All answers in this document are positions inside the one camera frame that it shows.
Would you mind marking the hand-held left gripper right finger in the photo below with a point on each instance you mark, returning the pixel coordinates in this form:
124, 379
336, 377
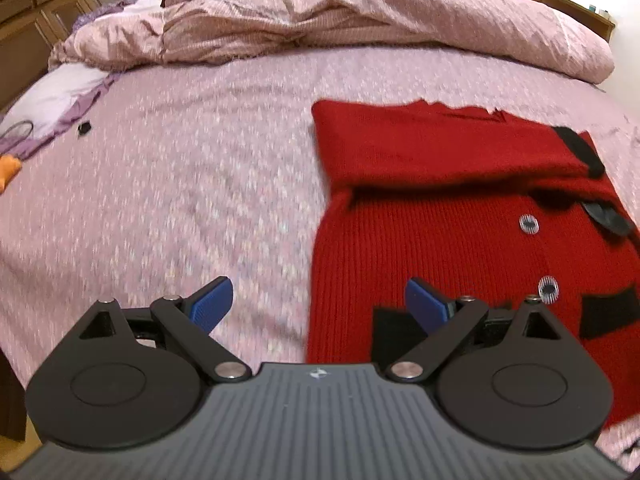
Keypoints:
425, 305

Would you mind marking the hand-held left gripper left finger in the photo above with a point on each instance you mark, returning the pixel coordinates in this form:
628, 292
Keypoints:
212, 305

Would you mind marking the red knit cardigan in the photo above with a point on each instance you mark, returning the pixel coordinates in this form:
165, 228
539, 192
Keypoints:
425, 160

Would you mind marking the pink floral bed sheet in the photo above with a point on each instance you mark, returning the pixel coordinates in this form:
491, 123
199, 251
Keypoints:
175, 185

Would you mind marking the small black object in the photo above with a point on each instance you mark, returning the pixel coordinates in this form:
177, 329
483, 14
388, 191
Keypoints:
84, 129

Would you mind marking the orange object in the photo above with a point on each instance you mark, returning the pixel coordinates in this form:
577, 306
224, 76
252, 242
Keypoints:
7, 172

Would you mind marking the white pillow with purple trim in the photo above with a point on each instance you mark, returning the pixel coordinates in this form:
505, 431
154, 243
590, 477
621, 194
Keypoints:
55, 95

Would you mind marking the pink crumpled duvet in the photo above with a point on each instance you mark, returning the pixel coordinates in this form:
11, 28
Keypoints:
350, 15

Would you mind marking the purple ruffled pillow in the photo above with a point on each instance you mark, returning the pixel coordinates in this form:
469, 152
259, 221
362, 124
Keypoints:
140, 7

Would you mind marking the wooden headboard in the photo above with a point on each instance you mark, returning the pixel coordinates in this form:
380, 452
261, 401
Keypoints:
30, 20

